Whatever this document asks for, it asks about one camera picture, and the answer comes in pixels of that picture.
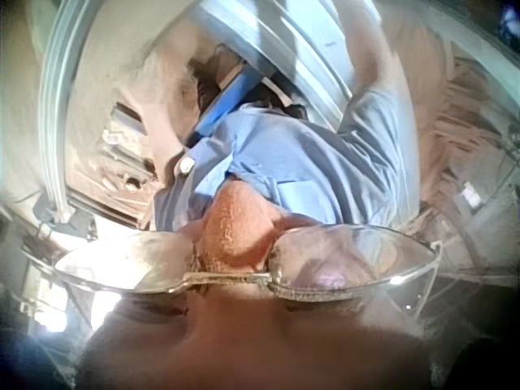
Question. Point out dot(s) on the pale curved metal frame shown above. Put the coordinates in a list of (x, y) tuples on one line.
[(55, 122)]

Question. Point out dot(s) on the light blue ribbed metal panel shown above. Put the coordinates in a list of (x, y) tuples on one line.
[(300, 48)]

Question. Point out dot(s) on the cluttered brown machine part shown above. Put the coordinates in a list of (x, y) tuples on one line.
[(122, 162)]

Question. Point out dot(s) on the blue bar tool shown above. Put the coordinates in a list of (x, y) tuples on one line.
[(221, 101)]

